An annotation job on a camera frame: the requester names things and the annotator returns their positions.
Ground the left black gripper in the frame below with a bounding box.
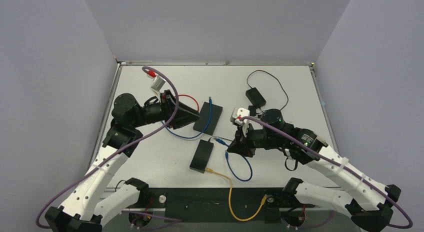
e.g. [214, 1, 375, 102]
[131, 90, 201, 129]

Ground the blue ethernet cable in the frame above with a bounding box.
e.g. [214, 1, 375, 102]
[162, 96, 213, 140]
[213, 137, 254, 183]

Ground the yellow ethernet cable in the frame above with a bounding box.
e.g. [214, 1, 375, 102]
[204, 167, 268, 223]

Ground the black network switch small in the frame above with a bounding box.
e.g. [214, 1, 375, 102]
[189, 139, 214, 174]

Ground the black power adapter with cord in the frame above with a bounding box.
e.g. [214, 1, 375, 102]
[245, 69, 290, 117]

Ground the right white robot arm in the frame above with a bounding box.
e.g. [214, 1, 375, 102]
[228, 108, 401, 232]

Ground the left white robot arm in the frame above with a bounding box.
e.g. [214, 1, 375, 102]
[44, 90, 200, 232]

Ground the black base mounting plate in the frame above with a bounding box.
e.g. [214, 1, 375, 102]
[130, 187, 303, 223]

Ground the black network switch upright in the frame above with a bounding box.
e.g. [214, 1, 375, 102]
[192, 102, 223, 136]

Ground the red ethernet cable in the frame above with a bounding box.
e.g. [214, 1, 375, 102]
[177, 94, 200, 114]

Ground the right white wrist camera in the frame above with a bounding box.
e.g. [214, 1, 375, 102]
[230, 107, 251, 137]

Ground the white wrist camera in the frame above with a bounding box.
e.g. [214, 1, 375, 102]
[230, 107, 251, 137]
[150, 75, 166, 99]

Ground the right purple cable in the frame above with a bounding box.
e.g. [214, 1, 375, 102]
[240, 115, 414, 230]

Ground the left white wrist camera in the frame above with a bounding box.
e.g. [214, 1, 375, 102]
[150, 75, 166, 99]

